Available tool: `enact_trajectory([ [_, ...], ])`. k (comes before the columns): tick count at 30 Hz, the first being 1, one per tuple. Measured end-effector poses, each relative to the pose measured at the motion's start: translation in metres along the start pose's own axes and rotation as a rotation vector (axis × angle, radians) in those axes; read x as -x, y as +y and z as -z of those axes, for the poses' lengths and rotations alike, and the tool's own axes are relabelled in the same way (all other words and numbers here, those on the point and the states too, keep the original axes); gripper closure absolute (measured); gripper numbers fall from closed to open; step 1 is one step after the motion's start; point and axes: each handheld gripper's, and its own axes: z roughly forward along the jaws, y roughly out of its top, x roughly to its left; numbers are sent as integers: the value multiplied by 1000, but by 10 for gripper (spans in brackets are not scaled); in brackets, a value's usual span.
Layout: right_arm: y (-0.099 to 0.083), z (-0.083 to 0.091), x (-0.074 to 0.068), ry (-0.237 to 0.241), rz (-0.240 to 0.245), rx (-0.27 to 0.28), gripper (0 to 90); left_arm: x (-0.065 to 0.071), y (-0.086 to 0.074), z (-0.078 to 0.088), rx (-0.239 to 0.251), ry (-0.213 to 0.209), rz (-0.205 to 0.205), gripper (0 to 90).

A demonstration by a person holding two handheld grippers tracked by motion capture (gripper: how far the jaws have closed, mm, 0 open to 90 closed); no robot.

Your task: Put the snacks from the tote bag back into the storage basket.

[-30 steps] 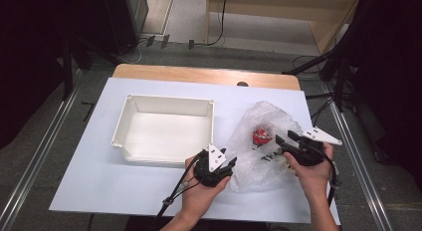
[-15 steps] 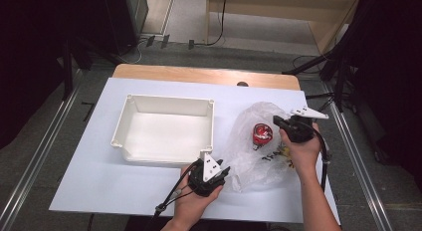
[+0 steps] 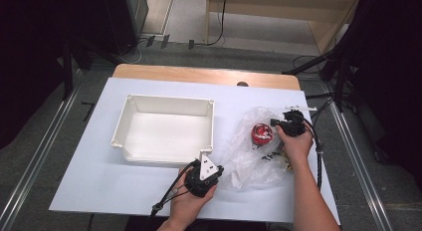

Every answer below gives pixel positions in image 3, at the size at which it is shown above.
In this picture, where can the black tripod stand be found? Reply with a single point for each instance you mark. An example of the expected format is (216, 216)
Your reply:
(341, 81)

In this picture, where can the white plastic bin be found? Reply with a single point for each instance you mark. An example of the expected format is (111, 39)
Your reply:
(166, 138)

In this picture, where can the grey cabinet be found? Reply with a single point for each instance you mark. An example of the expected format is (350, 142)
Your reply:
(137, 8)

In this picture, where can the aluminium floor rail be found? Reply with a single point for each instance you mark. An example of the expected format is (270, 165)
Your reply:
(361, 171)
(36, 158)

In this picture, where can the person's left hand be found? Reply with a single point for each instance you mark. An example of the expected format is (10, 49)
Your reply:
(185, 206)

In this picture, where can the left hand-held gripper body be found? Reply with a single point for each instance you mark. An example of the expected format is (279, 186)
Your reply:
(208, 166)

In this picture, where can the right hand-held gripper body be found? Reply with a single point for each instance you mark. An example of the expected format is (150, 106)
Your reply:
(293, 123)

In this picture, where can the person's right hand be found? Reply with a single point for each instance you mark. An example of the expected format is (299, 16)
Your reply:
(297, 146)

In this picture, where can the clear plastic bag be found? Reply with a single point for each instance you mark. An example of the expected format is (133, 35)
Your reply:
(245, 164)

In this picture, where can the red can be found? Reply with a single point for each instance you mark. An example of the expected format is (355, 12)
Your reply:
(262, 134)

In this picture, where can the black curtain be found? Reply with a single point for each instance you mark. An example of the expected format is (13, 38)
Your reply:
(391, 75)
(40, 42)

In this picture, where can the white board sheet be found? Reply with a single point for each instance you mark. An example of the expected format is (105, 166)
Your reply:
(99, 184)

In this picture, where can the light wooden shelf unit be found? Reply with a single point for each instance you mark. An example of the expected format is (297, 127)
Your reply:
(265, 12)

